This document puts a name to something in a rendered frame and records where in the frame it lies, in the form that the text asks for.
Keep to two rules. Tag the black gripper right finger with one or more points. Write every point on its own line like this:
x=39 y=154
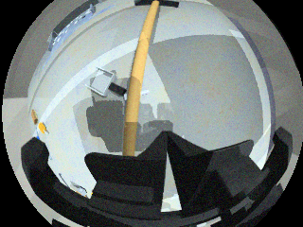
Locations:
x=192 y=166

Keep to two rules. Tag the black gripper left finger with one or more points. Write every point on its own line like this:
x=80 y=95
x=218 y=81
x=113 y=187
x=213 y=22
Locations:
x=145 y=169

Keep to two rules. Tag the long wooden-handled scraper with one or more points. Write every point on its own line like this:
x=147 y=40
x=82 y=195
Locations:
x=136 y=77

